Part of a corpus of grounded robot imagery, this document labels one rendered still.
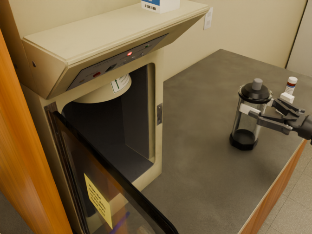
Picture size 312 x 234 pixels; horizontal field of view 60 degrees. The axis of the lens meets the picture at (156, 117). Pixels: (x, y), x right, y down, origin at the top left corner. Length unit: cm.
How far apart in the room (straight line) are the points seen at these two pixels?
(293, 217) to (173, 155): 132
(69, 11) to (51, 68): 12
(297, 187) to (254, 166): 134
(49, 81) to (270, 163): 83
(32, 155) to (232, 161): 74
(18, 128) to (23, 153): 4
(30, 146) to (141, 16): 27
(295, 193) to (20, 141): 209
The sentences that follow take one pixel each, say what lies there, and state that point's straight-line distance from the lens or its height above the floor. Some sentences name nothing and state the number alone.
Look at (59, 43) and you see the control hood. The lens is 40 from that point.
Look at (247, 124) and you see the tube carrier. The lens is 98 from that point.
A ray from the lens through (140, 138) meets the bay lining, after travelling 84.
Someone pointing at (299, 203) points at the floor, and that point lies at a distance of 225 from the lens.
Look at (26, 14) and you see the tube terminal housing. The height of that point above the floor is 154.
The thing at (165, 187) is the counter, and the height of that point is 94.
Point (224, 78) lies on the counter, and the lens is 150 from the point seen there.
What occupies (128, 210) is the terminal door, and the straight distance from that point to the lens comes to 36.
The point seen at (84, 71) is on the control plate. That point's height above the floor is 147.
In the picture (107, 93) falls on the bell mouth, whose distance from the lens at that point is 61.
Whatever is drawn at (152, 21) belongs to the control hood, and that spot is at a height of 151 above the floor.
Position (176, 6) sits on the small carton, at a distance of 53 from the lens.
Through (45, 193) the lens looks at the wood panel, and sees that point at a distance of 48.
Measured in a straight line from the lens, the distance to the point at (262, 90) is 95.
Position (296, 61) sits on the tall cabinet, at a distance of 363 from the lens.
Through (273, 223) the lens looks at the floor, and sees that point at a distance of 208.
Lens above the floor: 165
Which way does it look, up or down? 38 degrees down
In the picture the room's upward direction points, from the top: straight up
